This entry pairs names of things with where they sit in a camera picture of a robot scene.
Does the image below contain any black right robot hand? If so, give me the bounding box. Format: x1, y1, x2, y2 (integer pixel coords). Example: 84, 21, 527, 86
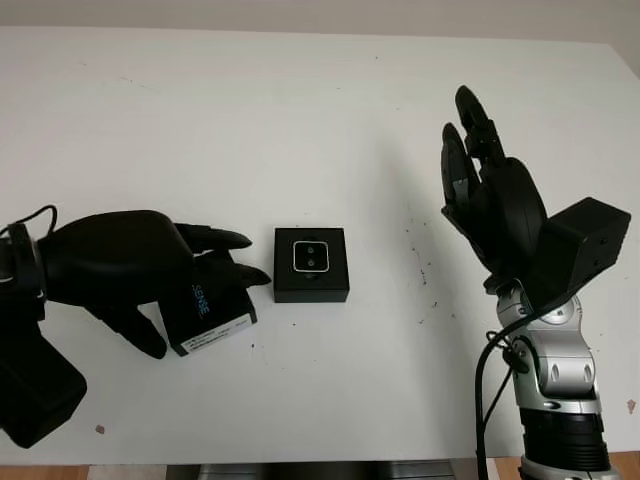
439, 85, 550, 279

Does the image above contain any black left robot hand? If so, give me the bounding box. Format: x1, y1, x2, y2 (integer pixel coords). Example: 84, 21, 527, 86
35, 209, 274, 361

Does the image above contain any black RealSense box lid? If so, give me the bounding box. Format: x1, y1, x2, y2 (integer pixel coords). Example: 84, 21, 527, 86
160, 249, 259, 358

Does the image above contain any silver depth camera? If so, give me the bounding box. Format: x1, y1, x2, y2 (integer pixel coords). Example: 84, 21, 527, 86
291, 240, 330, 274

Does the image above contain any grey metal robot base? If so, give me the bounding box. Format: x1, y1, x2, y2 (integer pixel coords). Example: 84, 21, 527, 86
167, 462, 496, 480

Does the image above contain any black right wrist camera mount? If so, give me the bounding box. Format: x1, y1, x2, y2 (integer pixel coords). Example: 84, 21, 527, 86
522, 196, 632, 314

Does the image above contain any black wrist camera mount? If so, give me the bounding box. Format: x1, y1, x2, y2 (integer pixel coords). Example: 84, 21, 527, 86
522, 196, 632, 314
0, 327, 88, 450

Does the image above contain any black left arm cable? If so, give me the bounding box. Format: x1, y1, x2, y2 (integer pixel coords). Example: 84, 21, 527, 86
0, 203, 59, 241

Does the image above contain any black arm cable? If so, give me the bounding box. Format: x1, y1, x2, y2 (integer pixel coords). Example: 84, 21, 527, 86
0, 203, 59, 241
473, 312, 544, 480

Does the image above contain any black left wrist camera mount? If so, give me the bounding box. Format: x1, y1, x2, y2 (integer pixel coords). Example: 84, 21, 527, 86
0, 327, 88, 450

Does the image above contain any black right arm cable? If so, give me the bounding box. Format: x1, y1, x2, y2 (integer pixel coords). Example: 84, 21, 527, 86
473, 312, 544, 480

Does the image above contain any black camera box base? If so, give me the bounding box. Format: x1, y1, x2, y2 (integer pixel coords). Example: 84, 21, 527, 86
273, 226, 350, 304

